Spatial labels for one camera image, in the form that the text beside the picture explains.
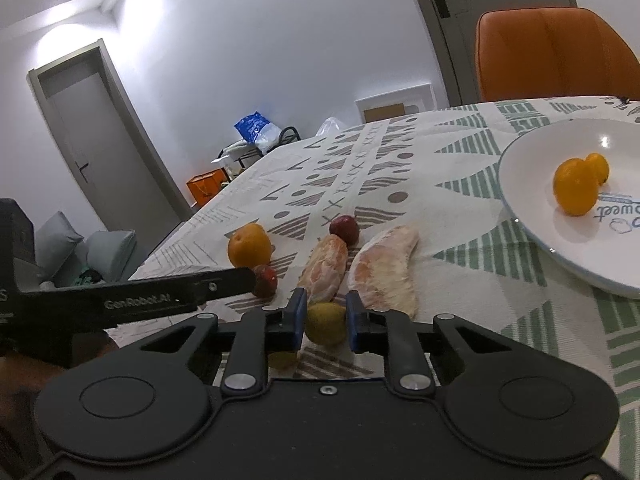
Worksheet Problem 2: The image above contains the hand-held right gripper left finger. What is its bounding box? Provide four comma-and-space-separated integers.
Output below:
132, 287, 307, 395

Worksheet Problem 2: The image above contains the large peeled pomelo segment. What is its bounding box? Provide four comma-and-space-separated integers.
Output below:
347, 225, 421, 320

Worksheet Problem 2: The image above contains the orange chair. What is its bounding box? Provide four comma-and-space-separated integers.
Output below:
475, 7, 640, 103

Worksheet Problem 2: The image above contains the orange box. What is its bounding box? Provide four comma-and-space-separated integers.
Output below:
187, 170, 229, 207

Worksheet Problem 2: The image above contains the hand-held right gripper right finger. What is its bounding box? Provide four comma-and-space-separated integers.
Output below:
345, 290, 511, 395

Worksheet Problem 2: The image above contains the blue plastic bag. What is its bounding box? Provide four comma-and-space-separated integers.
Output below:
234, 111, 282, 155

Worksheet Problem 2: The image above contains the white plastic bag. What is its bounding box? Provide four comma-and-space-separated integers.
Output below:
316, 117, 347, 137

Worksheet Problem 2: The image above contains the grey cushion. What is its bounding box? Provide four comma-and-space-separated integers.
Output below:
34, 211, 86, 283
86, 230, 137, 282

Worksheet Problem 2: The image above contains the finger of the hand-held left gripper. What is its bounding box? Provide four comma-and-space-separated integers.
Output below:
177, 266, 257, 312

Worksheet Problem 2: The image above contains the patterned tablecloth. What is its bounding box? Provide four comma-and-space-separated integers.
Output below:
107, 99, 640, 480

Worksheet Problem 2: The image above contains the white foam packaging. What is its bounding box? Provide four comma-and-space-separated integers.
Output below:
355, 82, 433, 123

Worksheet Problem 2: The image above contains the white plate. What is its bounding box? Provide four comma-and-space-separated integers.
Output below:
498, 119, 640, 300

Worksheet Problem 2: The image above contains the small peeled pomelo segment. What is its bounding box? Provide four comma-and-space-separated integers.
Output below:
296, 236, 349, 307

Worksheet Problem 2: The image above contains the person's left hand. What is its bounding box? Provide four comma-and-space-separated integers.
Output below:
0, 355, 68, 411

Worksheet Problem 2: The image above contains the grey door with lever handle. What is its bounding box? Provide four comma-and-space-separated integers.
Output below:
27, 40, 195, 235

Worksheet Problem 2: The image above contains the small bright red fruit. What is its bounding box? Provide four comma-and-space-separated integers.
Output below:
251, 265, 279, 298

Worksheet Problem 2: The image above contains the orange mandarin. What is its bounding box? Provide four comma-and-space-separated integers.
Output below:
227, 223, 273, 281
552, 158, 600, 217

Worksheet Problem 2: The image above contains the small orange kumquat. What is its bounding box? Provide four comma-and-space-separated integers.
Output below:
586, 152, 611, 185

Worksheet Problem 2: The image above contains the dark red fruit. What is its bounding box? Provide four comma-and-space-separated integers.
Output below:
329, 215, 361, 247

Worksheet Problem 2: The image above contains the black metal rack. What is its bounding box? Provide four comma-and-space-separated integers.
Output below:
235, 127, 302, 170

